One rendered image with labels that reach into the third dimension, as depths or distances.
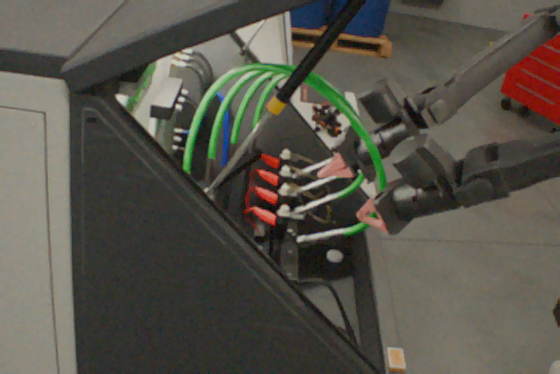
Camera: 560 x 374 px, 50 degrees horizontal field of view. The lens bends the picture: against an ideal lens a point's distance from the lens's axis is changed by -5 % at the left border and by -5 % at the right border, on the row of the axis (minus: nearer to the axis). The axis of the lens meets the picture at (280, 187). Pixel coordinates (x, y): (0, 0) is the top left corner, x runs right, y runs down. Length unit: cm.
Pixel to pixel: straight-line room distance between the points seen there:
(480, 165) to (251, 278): 36
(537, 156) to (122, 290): 62
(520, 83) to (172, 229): 483
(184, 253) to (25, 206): 23
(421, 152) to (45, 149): 52
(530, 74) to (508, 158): 454
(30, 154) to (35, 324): 31
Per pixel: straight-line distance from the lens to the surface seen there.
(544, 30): 133
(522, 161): 91
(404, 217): 102
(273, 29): 146
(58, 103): 81
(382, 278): 140
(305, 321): 95
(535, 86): 543
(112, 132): 81
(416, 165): 92
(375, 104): 109
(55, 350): 108
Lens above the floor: 177
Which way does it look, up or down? 30 degrees down
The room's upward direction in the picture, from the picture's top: 11 degrees clockwise
